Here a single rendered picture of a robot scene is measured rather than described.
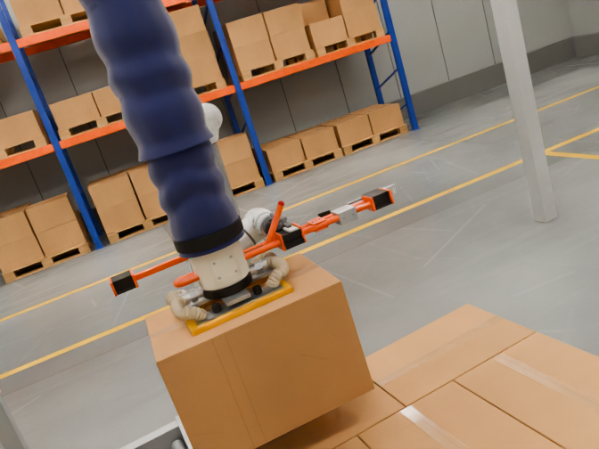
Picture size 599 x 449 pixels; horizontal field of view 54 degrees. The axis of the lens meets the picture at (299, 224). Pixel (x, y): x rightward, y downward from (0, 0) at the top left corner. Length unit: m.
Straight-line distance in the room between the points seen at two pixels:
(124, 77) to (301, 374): 1.02
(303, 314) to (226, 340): 0.25
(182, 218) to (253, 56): 7.53
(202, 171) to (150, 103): 0.24
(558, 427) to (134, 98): 1.54
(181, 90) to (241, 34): 7.48
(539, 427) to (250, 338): 0.89
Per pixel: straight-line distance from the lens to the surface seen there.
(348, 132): 9.70
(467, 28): 12.45
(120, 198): 8.96
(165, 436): 2.40
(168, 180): 1.77
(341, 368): 1.93
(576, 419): 1.97
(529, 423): 1.97
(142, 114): 1.74
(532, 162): 4.76
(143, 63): 1.73
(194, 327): 1.83
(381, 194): 2.06
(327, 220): 1.99
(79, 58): 10.21
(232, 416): 1.88
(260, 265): 1.94
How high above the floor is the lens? 1.76
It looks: 16 degrees down
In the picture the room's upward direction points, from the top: 18 degrees counter-clockwise
